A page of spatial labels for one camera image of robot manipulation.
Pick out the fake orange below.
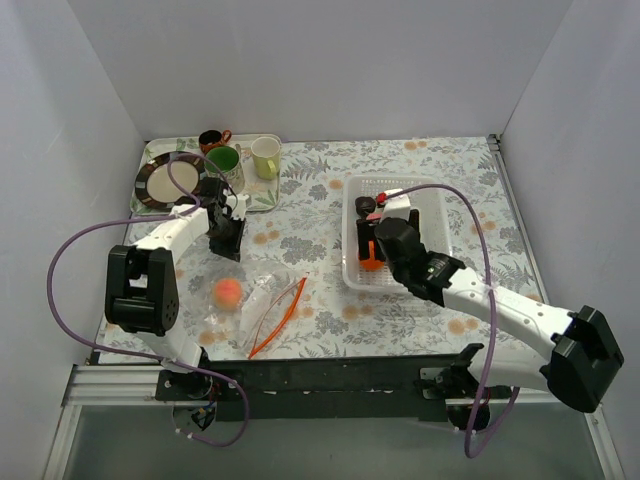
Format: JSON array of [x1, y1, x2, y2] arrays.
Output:
[[359, 240, 385, 272]]

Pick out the fake dark purple plum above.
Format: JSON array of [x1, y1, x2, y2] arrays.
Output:
[[354, 196, 377, 218]]

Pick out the fake red peach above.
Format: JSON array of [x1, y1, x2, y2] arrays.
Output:
[[211, 278, 243, 312]]

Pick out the clear zip top bag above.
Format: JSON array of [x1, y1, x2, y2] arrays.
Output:
[[189, 260, 308, 360]]

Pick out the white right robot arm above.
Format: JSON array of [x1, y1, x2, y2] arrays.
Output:
[[356, 217, 624, 413]]

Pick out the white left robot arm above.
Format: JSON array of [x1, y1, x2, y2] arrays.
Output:
[[105, 178, 249, 400]]

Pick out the white plastic basket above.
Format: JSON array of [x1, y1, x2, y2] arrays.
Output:
[[341, 173, 452, 295]]

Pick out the floral serving tray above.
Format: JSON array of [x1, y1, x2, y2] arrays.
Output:
[[139, 134, 280, 212]]

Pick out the green floral mug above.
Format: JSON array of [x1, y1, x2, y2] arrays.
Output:
[[205, 146, 245, 193]]

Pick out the brown striped plate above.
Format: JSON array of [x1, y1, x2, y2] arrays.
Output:
[[134, 151, 206, 211]]

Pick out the pale yellow mug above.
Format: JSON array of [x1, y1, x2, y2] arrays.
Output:
[[250, 136, 281, 180]]

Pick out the floral tablecloth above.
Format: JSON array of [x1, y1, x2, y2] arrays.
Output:
[[99, 136, 551, 360]]

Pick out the small brown orange cup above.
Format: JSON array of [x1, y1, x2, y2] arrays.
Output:
[[198, 130, 232, 155]]

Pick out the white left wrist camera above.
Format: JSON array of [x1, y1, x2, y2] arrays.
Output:
[[226, 194, 251, 220]]

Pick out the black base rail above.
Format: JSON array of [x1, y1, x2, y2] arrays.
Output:
[[155, 353, 479, 422]]

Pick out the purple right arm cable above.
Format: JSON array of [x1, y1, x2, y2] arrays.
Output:
[[375, 183, 521, 459]]

